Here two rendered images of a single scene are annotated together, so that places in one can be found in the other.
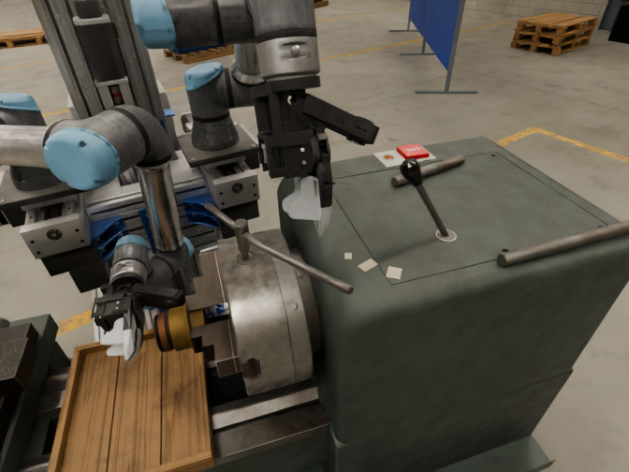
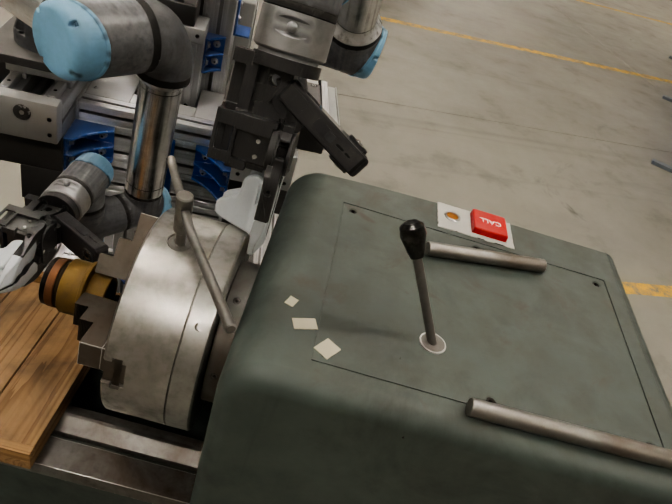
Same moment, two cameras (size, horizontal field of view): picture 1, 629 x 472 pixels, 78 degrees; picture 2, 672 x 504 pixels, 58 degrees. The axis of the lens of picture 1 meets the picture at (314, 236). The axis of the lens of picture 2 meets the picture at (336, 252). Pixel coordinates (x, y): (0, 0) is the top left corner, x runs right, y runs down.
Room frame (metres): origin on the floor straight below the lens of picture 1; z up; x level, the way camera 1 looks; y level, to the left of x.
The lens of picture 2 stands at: (-0.05, -0.20, 1.78)
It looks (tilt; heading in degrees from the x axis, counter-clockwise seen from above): 37 degrees down; 11
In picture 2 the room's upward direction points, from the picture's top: 19 degrees clockwise
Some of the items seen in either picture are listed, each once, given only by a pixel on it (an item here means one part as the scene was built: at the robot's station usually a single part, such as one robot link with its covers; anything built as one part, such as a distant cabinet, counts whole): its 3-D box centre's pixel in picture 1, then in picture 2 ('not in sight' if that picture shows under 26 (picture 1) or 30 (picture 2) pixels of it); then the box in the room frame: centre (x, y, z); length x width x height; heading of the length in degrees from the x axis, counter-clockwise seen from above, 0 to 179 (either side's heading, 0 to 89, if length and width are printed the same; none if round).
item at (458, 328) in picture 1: (424, 269); (420, 383); (0.68, -0.26, 1.06); 0.59 x 0.48 x 0.39; 106
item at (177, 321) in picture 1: (182, 327); (80, 288); (0.50, 0.27, 1.08); 0.09 x 0.09 x 0.09; 16
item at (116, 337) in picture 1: (117, 338); (2, 259); (0.47, 0.38, 1.09); 0.09 x 0.06 x 0.03; 16
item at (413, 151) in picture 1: (412, 153); (488, 226); (0.88, -0.25, 1.26); 0.06 x 0.06 x 0.02; 16
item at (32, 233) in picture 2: (129, 316); (31, 243); (0.52, 0.37, 1.10); 0.09 x 0.02 x 0.05; 16
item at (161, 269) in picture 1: (147, 282); (91, 221); (0.74, 0.44, 0.97); 0.11 x 0.08 x 0.11; 159
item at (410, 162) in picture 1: (410, 172); (412, 238); (0.57, -0.16, 1.38); 0.04 x 0.03 x 0.05; 106
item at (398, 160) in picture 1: (402, 166); (468, 237); (0.87, -0.23, 1.23); 0.13 x 0.08 x 0.06; 106
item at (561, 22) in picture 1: (553, 32); not in sight; (7.59, -4.33, 0.22); 1.25 x 0.86 x 0.44; 127
